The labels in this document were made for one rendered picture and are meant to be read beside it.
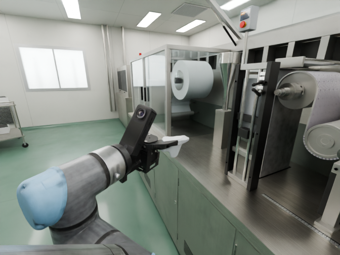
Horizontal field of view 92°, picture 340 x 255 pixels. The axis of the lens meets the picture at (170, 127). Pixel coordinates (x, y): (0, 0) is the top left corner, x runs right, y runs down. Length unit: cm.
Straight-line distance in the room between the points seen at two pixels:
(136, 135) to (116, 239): 19
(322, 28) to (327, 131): 58
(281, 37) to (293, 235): 101
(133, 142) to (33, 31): 558
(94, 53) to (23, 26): 161
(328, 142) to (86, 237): 75
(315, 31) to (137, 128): 103
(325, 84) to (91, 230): 82
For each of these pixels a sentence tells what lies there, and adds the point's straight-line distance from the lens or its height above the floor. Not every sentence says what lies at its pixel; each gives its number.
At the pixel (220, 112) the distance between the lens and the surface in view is 116.
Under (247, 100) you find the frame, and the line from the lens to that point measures 80.
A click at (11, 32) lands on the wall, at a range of 595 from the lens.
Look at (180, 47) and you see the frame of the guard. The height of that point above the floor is 158.
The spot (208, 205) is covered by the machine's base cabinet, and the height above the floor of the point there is 79.
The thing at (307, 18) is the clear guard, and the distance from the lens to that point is 123.
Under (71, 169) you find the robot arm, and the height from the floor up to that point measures 125.
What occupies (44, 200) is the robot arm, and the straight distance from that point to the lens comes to 28.
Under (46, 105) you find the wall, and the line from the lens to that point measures 582.
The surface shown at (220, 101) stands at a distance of 150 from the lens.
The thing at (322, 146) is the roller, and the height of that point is 115.
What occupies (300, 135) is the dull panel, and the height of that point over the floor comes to 107.
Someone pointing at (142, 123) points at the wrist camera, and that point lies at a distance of 36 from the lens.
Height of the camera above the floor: 139
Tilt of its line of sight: 17 degrees down
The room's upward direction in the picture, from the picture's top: straight up
